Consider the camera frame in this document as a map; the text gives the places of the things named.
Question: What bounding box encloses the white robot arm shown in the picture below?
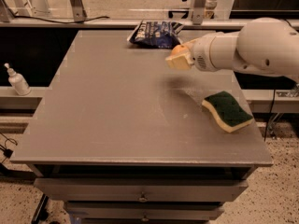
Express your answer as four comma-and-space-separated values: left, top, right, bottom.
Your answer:
166, 18, 299, 82

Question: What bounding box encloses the drawer with knob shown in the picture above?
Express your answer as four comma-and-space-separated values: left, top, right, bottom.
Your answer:
64, 202, 223, 221
35, 178, 248, 203

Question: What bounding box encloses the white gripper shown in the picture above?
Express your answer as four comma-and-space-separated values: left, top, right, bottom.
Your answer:
165, 35, 216, 72

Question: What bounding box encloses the top drawer with knob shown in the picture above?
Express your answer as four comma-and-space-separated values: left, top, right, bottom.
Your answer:
35, 178, 248, 203

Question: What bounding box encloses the black cable at left floor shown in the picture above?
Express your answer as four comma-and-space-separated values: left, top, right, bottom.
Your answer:
0, 131, 19, 165

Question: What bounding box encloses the orange fruit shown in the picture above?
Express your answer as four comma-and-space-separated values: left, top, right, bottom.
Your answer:
170, 45, 189, 55

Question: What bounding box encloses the metal frame leg right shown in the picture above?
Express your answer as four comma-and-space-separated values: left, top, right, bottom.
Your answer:
191, 0, 206, 25

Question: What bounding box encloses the green yellow sponge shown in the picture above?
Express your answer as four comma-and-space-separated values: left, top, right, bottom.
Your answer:
202, 91, 253, 133

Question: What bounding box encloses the white pump bottle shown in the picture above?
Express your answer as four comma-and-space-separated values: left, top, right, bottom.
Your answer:
4, 63, 31, 96

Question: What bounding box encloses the black cable on ledge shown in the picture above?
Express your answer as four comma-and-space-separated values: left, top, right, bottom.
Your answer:
8, 7, 111, 24

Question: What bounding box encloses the blue chip bag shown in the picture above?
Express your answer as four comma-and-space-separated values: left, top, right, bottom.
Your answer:
127, 21, 183, 49

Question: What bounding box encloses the metal frame leg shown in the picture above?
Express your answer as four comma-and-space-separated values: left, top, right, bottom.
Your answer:
69, 0, 87, 22
191, 0, 206, 25

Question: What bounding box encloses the metal frame leg left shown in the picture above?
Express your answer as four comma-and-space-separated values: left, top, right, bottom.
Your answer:
69, 0, 87, 22

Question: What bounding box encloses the grey drawer cabinet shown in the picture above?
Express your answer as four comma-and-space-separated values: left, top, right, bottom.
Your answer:
12, 30, 272, 224

